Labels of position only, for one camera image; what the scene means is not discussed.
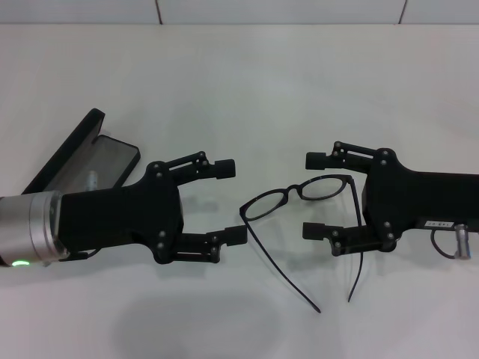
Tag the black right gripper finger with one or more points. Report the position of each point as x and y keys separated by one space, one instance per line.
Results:
x=235 y=236
x=224 y=167

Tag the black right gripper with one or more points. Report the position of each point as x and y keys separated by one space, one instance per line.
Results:
x=419 y=198

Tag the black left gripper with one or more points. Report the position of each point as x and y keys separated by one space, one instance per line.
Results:
x=112 y=217

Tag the black glasses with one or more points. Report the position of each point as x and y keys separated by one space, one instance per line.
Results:
x=293 y=189

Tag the black glasses case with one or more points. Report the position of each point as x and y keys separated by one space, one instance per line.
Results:
x=71 y=149

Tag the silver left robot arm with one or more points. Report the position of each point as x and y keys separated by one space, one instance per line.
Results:
x=30 y=224

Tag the silver left wrist stud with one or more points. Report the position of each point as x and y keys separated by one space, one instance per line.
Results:
x=93 y=181

